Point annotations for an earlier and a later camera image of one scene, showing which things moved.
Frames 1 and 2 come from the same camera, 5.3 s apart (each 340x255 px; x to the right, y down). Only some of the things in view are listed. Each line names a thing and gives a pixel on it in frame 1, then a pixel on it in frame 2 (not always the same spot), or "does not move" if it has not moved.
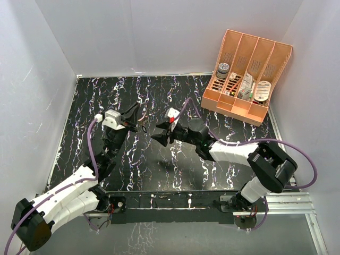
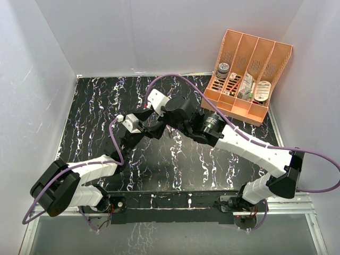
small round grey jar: (223, 70) does not move
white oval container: (262, 91) does not move
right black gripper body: (181, 133) → (167, 115)
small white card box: (232, 76) does not move
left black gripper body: (128, 124) → (135, 138)
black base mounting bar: (125, 206) does not move
